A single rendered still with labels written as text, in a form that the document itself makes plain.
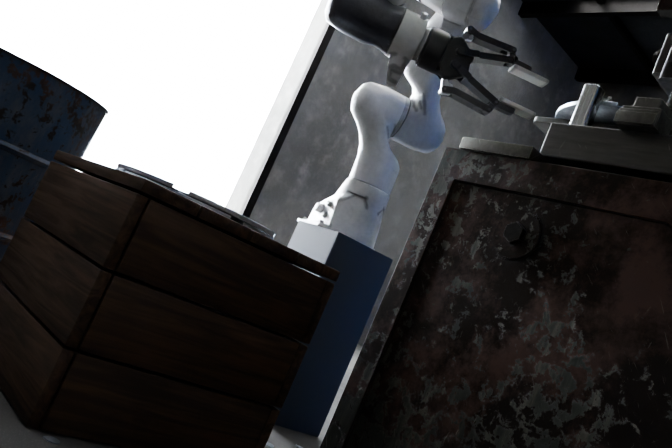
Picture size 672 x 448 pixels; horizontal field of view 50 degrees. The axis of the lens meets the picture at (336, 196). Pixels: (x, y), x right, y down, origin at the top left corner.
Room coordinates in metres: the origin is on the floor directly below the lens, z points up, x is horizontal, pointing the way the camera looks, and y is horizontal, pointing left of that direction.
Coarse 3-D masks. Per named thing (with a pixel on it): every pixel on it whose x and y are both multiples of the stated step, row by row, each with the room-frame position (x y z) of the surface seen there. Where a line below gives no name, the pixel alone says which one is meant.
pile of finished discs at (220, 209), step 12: (120, 168) 1.15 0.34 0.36; (132, 168) 1.11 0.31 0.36; (156, 180) 1.09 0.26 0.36; (180, 192) 1.11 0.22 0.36; (192, 192) 1.08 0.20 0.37; (204, 204) 1.08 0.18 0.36; (216, 204) 1.09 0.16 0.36; (228, 216) 1.10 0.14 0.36; (240, 216) 1.11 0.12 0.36; (252, 228) 1.13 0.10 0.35; (264, 228) 1.15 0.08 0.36
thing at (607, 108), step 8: (568, 104) 1.21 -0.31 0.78; (576, 104) 1.19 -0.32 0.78; (600, 104) 1.14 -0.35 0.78; (608, 104) 1.13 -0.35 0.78; (616, 104) 1.12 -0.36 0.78; (560, 112) 1.25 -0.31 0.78; (568, 112) 1.23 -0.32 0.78; (600, 112) 1.17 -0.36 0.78; (608, 112) 1.16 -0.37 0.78; (600, 120) 1.21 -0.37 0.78; (608, 120) 1.19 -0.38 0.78
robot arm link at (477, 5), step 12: (444, 0) 1.53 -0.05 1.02; (456, 0) 1.52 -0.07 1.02; (468, 0) 1.50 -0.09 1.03; (480, 0) 1.49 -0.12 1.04; (492, 0) 1.50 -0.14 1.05; (444, 12) 1.55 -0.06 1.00; (456, 12) 1.53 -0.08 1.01; (468, 12) 1.52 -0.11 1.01; (480, 12) 1.50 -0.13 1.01; (492, 12) 1.51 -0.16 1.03; (432, 24) 1.63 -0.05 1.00; (444, 24) 1.60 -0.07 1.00; (456, 24) 1.58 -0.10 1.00; (468, 24) 1.54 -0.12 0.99; (480, 24) 1.53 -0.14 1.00
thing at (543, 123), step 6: (534, 120) 1.32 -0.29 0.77; (540, 120) 1.31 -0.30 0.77; (546, 120) 1.30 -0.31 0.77; (552, 120) 1.29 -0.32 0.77; (558, 120) 1.28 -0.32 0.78; (564, 120) 1.27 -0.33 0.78; (570, 120) 1.26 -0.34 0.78; (540, 126) 1.33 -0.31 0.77; (546, 126) 1.31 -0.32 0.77; (594, 126) 1.22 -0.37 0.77; (600, 126) 1.21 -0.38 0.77; (606, 126) 1.21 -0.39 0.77; (612, 126) 1.20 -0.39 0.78; (546, 132) 1.35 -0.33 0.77
